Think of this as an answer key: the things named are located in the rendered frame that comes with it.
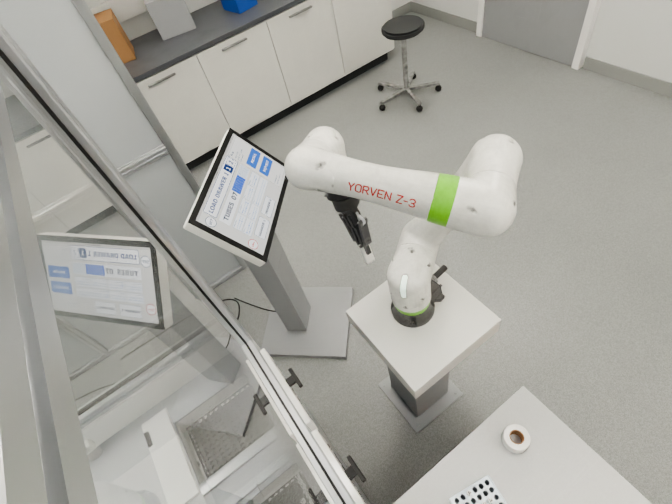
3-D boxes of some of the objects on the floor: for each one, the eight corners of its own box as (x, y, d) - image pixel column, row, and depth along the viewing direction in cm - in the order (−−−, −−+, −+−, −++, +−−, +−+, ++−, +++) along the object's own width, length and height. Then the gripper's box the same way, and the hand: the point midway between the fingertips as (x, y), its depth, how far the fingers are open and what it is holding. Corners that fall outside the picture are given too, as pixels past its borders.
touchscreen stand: (353, 289, 248) (315, 160, 169) (346, 358, 221) (297, 244, 142) (277, 289, 259) (208, 168, 180) (261, 356, 232) (173, 248, 153)
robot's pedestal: (421, 350, 216) (416, 270, 157) (463, 394, 198) (475, 322, 139) (377, 385, 209) (356, 314, 150) (417, 434, 191) (409, 375, 133)
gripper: (366, 191, 109) (392, 261, 120) (342, 185, 120) (368, 250, 131) (344, 204, 107) (373, 274, 118) (322, 197, 118) (350, 262, 129)
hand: (366, 252), depth 123 cm, fingers closed
